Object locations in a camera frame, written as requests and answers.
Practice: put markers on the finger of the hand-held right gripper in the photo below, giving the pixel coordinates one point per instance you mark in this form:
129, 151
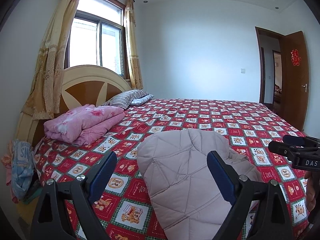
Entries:
300, 140
281, 148

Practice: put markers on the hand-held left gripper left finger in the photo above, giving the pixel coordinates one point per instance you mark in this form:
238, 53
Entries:
103, 177

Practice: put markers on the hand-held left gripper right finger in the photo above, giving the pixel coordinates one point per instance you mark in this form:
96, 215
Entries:
221, 175

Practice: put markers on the light grey quilted jacket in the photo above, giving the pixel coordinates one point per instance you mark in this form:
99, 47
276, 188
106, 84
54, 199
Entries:
180, 170

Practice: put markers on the person's right hand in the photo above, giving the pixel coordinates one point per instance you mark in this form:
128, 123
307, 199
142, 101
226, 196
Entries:
310, 195

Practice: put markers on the bed with red checkered sheet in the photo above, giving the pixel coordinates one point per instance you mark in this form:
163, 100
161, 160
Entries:
250, 120

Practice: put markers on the brown wooden door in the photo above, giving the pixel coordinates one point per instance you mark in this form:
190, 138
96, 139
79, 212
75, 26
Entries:
292, 92

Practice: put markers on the pink folded quilt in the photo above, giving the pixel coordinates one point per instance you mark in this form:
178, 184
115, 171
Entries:
85, 122

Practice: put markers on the green cloth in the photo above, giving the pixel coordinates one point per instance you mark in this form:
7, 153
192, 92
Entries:
32, 192

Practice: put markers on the black and white striped pillow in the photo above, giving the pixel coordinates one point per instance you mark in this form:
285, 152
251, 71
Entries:
122, 98

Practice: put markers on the blue and white printed cloth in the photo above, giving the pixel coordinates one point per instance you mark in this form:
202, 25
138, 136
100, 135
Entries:
22, 165

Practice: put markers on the red paper door decoration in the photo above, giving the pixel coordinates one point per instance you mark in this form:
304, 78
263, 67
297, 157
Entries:
295, 57

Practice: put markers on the grey patterned pillow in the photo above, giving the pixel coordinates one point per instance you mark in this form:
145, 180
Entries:
142, 100

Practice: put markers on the cream and brown wooden headboard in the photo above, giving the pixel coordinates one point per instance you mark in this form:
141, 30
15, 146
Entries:
82, 90

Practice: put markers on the pink hanging cloth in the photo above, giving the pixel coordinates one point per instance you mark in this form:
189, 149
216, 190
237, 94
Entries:
7, 177

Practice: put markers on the wide yellow floral curtain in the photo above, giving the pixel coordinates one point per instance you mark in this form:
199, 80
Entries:
52, 62

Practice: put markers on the dark wooden door frame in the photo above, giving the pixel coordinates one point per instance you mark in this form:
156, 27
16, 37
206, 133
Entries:
261, 80

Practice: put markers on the window with wooden frame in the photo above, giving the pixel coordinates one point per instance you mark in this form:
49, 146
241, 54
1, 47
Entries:
87, 42

